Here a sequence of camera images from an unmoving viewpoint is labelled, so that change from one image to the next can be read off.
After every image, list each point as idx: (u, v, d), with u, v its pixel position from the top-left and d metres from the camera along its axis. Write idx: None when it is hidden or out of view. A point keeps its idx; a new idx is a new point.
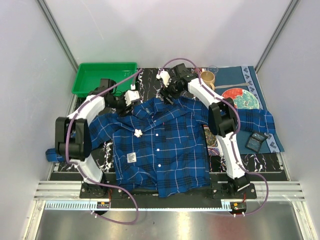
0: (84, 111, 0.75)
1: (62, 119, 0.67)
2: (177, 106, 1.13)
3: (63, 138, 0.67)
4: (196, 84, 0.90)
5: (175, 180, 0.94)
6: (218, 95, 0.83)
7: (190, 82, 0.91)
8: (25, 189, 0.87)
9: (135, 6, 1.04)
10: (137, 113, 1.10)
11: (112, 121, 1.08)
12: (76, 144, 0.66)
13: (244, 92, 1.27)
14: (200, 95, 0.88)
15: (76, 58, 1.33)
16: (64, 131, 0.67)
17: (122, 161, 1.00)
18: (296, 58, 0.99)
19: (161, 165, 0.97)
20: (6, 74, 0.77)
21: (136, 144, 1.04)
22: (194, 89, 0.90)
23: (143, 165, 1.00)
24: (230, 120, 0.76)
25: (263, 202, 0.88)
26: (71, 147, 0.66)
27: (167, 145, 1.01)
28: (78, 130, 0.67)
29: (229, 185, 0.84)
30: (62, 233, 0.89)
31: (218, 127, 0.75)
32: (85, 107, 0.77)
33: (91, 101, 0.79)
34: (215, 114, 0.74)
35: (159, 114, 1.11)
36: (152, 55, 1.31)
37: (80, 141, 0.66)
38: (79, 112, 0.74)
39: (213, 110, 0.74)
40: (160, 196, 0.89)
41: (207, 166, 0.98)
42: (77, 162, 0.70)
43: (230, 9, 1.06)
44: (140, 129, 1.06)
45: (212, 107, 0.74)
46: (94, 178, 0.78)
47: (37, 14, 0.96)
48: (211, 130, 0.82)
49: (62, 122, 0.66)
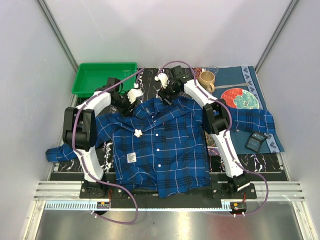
0: (92, 103, 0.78)
1: (70, 109, 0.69)
2: (177, 105, 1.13)
3: (70, 127, 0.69)
4: (191, 85, 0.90)
5: (175, 180, 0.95)
6: (212, 96, 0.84)
7: (186, 84, 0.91)
8: (25, 189, 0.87)
9: (135, 7, 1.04)
10: (137, 113, 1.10)
11: (112, 122, 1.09)
12: (83, 134, 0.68)
13: (244, 92, 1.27)
14: (195, 96, 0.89)
15: (76, 58, 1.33)
16: (71, 120, 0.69)
17: (122, 161, 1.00)
18: (296, 58, 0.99)
19: (161, 166, 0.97)
20: (6, 74, 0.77)
21: (135, 144, 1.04)
22: (190, 90, 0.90)
23: (143, 165, 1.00)
24: (223, 120, 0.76)
25: (263, 202, 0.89)
26: (78, 136, 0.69)
27: (167, 145, 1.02)
28: (85, 120, 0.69)
29: (230, 185, 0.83)
30: (62, 233, 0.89)
31: (211, 126, 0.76)
32: (93, 100, 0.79)
33: (98, 95, 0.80)
34: (208, 115, 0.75)
35: (159, 114, 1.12)
36: (152, 55, 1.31)
37: (87, 130, 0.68)
38: (87, 103, 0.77)
39: (207, 110, 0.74)
40: (160, 196, 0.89)
41: (207, 166, 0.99)
42: (81, 152, 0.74)
43: (230, 9, 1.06)
44: (140, 129, 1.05)
45: (205, 108, 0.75)
46: (96, 174, 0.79)
47: (37, 14, 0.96)
48: (205, 129, 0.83)
49: (71, 111, 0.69)
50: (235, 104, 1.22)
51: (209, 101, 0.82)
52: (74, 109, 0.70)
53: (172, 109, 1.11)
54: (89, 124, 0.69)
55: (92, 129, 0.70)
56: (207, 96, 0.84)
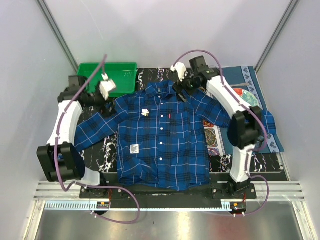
0: (63, 129, 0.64)
1: (43, 150, 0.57)
2: (186, 95, 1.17)
3: (51, 168, 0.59)
4: (218, 85, 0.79)
5: (175, 176, 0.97)
6: (244, 103, 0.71)
7: (211, 81, 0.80)
8: (25, 188, 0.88)
9: (135, 7, 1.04)
10: (147, 89, 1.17)
11: (116, 115, 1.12)
12: (70, 170, 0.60)
13: (244, 92, 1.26)
14: (220, 96, 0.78)
15: (76, 58, 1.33)
16: (50, 162, 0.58)
17: (125, 152, 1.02)
18: (296, 58, 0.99)
19: (163, 159, 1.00)
20: (6, 74, 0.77)
21: (140, 136, 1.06)
22: (215, 89, 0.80)
23: (144, 157, 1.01)
24: (254, 133, 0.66)
25: (263, 202, 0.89)
26: (63, 171, 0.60)
27: (170, 139, 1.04)
28: (65, 156, 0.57)
29: (229, 185, 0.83)
30: (62, 233, 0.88)
31: (240, 139, 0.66)
32: (63, 121, 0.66)
33: (66, 112, 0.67)
34: (239, 125, 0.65)
35: (168, 97, 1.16)
36: (152, 55, 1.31)
37: (72, 168, 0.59)
38: (59, 133, 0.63)
39: (238, 119, 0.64)
40: (160, 186, 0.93)
41: (207, 164, 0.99)
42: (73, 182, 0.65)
43: (230, 9, 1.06)
44: (147, 109, 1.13)
45: (236, 117, 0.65)
46: (94, 183, 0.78)
47: (37, 15, 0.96)
48: (229, 139, 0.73)
49: (46, 154, 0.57)
50: None
51: (241, 108, 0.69)
52: (48, 146, 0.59)
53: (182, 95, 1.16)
54: (72, 159, 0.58)
55: (76, 160, 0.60)
56: (238, 100, 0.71)
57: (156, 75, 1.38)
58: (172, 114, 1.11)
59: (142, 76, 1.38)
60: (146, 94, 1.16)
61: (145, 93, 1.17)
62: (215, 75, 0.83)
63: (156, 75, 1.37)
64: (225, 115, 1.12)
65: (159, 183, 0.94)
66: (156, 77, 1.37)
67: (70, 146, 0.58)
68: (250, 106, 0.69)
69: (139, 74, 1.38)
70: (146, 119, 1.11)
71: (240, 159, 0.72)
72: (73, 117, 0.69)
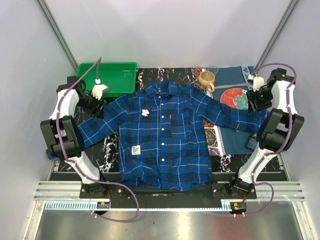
0: (64, 108, 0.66)
1: (45, 122, 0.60)
2: (186, 95, 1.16)
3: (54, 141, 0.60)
4: (283, 86, 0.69)
5: (178, 176, 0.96)
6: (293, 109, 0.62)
7: (278, 82, 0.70)
8: (25, 188, 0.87)
9: (135, 6, 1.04)
10: (147, 89, 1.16)
11: (116, 116, 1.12)
12: (71, 141, 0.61)
13: (244, 92, 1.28)
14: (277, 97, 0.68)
15: (76, 58, 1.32)
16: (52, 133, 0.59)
17: (126, 154, 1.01)
18: (296, 57, 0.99)
19: (165, 160, 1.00)
20: (6, 74, 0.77)
21: (141, 137, 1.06)
22: (276, 87, 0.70)
23: (146, 158, 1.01)
24: (278, 141, 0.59)
25: (268, 203, 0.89)
26: (66, 144, 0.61)
27: (172, 140, 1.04)
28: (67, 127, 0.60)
29: (231, 178, 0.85)
30: (62, 233, 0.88)
31: (264, 135, 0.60)
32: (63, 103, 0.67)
33: (65, 97, 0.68)
34: (269, 119, 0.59)
35: (169, 97, 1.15)
36: (152, 55, 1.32)
37: (74, 136, 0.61)
38: (60, 110, 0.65)
39: (272, 113, 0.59)
40: (163, 188, 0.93)
41: (210, 163, 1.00)
42: (74, 160, 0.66)
43: (230, 9, 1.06)
44: (147, 109, 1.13)
45: (272, 111, 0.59)
46: (94, 175, 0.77)
47: (36, 14, 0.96)
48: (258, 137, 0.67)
49: (48, 124, 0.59)
50: (235, 104, 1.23)
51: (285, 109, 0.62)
52: (51, 120, 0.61)
53: (181, 95, 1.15)
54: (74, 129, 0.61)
55: (76, 133, 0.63)
56: (289, 102, 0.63)
57: (156, 75, 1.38)
58: (173, 114, 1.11)
59: (142, 76, 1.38)
60: (147, 94, 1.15)
61: (145, 93, 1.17)
62: (289, 81, 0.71)
63: (156, 75, 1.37)
64: (225, 115, 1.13)
65: (162, 185, 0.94)
66: (156, 77, 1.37)
67: (71, 118, 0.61)
68: (296, 114, 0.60)
69: (139, 74, 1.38)
70: (147, 119, 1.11)
71: (254, 157, 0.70)
72: (71, 100, 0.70)
